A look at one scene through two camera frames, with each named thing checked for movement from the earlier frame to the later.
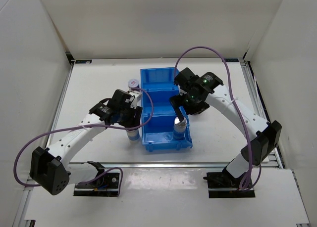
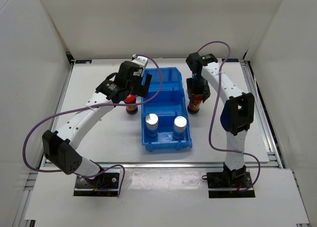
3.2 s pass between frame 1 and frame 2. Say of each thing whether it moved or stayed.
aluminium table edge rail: stayed
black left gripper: moved
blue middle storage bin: stayed
